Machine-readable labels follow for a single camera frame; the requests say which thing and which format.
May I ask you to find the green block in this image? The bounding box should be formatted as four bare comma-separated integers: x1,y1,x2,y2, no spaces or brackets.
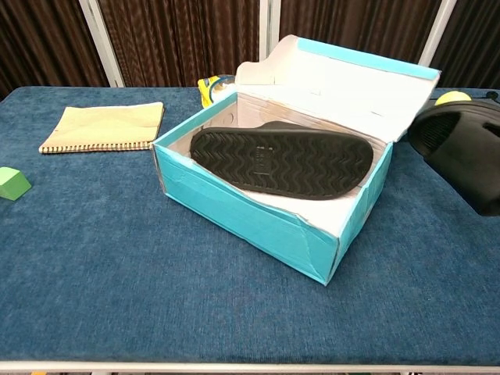
0,166,33,202

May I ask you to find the yellow-green tennis ball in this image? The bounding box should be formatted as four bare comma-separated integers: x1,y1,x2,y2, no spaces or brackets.
434,90,472,107

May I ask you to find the dark blue table mat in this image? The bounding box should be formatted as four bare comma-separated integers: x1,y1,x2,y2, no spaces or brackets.
0,85,500,366

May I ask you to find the white partition frame post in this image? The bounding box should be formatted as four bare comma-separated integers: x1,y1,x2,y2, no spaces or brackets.
420,0,458,71
77,0,126,88
259,0,281,62

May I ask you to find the light blue shoe box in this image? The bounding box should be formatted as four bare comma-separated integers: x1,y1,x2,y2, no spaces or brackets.
152,34,442,286

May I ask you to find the brown spiral notebook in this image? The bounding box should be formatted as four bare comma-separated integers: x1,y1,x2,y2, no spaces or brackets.
37,102,165,155

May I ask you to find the yellow snack bag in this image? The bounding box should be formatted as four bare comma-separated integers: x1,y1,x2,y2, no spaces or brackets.
197,73,238,109

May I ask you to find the dark brown ribbed partition panel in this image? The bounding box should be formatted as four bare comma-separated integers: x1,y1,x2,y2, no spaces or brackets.
97,0,270,88
0,0,110,101
279,0,445,70
423,0,500,89

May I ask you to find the black sandal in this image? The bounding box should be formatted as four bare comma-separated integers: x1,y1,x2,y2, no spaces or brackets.
190,120,374,202
407,99,500,217

